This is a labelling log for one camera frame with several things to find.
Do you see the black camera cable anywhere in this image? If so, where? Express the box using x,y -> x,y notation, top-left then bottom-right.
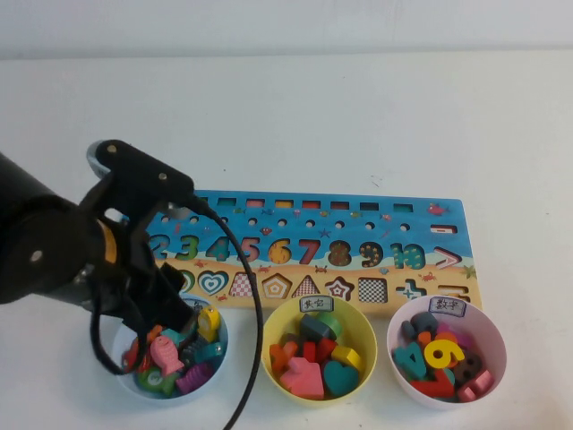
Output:
89,194 -> 265,430

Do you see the teal heart block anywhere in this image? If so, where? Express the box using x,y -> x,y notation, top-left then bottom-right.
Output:
322,360 -> 361,397

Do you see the teal number four piece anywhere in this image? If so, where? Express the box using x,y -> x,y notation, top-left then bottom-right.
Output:
392,342 -> 427,383

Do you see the paper label on yellow bowl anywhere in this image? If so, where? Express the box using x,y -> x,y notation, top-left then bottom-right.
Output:
297,296 -> 335,314

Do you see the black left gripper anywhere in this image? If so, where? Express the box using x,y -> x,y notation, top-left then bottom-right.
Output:
66,201 -> 199,359

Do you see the red number seven piece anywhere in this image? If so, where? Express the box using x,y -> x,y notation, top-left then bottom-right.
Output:
409,371 -> 457,400

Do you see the dark grey pentagon block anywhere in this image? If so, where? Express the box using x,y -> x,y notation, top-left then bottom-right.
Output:
298,313 -> 338,344

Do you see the yellow wooden block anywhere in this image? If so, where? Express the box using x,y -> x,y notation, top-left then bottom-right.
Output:
330,344 -> 363,369

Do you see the dark teal wooden fish piece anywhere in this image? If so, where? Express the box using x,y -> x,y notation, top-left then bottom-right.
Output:
192,340 -> 224,365

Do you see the brown number eight piece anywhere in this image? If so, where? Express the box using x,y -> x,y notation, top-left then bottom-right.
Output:
454,353 -> 487,382

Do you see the purple wooden fish piece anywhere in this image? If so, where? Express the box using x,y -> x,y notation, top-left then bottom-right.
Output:
175,362 -> 215,395

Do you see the magenta number piece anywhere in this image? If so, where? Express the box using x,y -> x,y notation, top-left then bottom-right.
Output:
436,322 -> 474,349

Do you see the yellow number six piece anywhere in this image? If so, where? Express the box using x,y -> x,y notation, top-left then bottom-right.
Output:
423,338 -> 466,369

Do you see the colourful wooden number puzzle board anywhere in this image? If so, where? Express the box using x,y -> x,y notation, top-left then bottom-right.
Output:
145,190 -> 483,315

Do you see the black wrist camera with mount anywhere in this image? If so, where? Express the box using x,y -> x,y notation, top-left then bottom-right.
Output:
80,139 -> 198,220

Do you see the pink cross block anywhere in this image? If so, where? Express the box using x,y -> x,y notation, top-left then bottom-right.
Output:
279,356 -> 325,400

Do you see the light blue plastic bowl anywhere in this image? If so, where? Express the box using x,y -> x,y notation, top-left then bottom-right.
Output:
111,295 -> 230,408

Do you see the pink plastic bowl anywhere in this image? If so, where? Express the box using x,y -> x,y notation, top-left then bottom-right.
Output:
387,295 -> 508,410

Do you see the yellow wooden fish piece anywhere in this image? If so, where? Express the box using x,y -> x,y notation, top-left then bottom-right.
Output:
196,306 -> 222,341

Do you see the red triangle block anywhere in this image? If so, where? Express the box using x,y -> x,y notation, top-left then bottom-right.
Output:
315,338 -> 338,363

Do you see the paper label on pink bowl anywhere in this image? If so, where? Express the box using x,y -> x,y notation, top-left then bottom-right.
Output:
428,296 -> 468,317

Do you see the yellow plastic bowl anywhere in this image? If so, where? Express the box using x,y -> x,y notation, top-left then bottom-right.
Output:
260,296 -> 379,409

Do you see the pink sign piece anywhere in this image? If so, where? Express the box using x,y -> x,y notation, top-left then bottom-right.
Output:
457,370 -> 496,402

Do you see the green round block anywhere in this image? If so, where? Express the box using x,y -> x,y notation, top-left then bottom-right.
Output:
317,311 -> 345,337

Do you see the pink wooden fish piece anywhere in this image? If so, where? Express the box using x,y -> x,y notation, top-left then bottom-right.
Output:
150,335 -> 185,377

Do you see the grey number piece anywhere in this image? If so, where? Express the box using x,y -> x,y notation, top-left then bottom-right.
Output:
401,312 -> 438,337

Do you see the light teal wooden fish piece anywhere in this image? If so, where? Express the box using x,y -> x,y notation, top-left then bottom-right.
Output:
160,327 -> 192,347

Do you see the red wooden fish piece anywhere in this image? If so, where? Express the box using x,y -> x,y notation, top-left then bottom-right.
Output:
123,325 -> 163,374

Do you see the green wooden fish piece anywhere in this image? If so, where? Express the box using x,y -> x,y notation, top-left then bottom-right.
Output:
136,367 -> 178,399

